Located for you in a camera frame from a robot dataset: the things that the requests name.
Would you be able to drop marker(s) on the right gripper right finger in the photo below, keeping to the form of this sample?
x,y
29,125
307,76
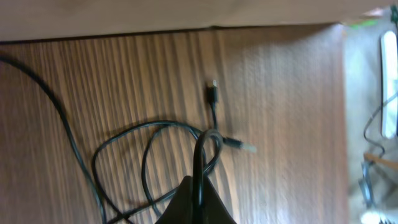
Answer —
x,y
214,210

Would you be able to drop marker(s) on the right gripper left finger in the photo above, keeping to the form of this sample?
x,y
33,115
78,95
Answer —
x,y
179,210

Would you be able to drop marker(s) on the white strip beyond table edge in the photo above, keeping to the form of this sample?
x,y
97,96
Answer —
x,y
389,84

